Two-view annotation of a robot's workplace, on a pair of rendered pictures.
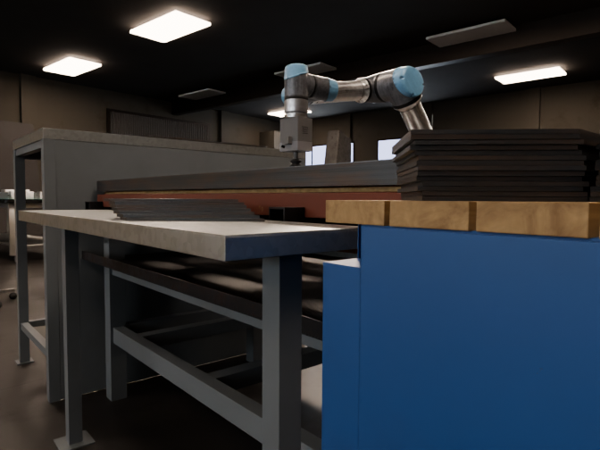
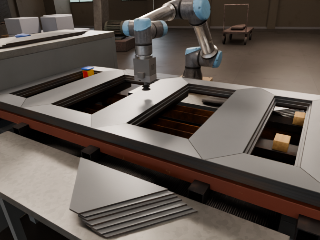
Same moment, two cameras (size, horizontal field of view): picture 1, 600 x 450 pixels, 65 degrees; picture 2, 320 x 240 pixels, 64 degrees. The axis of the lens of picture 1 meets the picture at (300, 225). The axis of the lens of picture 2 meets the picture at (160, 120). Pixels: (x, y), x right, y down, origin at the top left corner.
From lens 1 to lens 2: 0.69 m
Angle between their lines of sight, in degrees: 28
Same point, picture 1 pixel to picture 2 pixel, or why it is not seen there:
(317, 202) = (222, 185)
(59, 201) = not seen: outside the picture
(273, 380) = not seen: outside the picture
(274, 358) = not seen: outside the picture
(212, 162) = (58, 55)
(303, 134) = (152, 70)
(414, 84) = (206, 11)
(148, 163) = (15, 70)
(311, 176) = (216, 169)
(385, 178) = (284, 193)
